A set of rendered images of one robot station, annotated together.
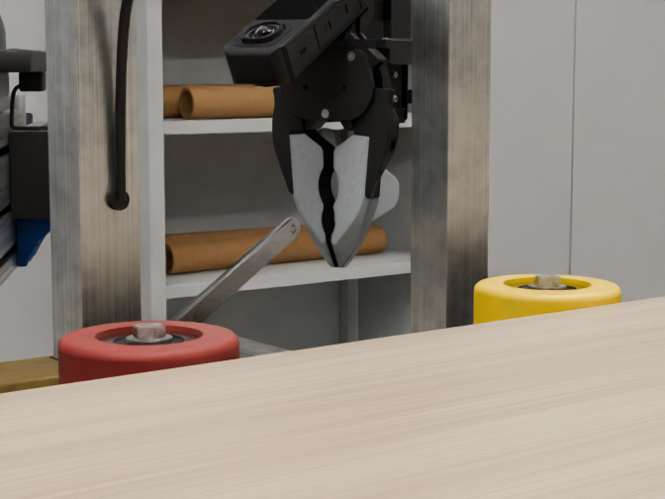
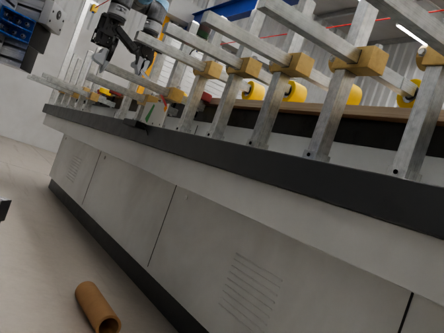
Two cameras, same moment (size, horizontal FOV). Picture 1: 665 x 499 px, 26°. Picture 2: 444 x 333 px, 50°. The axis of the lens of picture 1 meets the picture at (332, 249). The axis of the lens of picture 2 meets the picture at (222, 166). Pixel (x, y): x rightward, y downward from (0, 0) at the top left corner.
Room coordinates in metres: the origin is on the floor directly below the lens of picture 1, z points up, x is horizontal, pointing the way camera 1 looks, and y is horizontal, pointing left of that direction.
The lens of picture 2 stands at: (0.21, 2.04, 0.59)
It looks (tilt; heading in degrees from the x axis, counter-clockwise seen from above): 1 degrees up; 277
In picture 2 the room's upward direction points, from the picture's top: 19 degrees clockwise
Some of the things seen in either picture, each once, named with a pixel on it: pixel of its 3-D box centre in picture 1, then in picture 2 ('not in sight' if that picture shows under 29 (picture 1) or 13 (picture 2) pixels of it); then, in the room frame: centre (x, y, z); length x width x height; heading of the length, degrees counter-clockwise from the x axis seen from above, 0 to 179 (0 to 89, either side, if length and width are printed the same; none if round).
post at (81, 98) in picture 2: not in sight; (88, 80); (1.66, -1.07, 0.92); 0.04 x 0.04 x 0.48; 37
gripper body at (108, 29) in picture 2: not in sight; (108, 32); (0.99, 0.35, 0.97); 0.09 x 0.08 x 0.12; 37
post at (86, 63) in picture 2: not in sight; (79, 81); (1.81, -1.27, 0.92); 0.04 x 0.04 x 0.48; 37
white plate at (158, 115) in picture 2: not in sight; (152, 113); (0.79, 0.12, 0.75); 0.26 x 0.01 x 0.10; 127
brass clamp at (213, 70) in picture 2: not in sight; (207, 70); (0.59, 0.34, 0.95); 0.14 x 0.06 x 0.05; 127
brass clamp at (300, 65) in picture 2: not in sight; (290, 65); (0.29, 0.74, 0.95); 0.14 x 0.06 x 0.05; 127
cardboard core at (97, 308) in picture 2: not in sight; (96, 308); (0.65, 0.45, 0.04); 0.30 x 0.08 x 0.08; 127
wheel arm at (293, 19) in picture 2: not in sight; (350, 53); (0.16, 0.98, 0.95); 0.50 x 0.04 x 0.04; 37
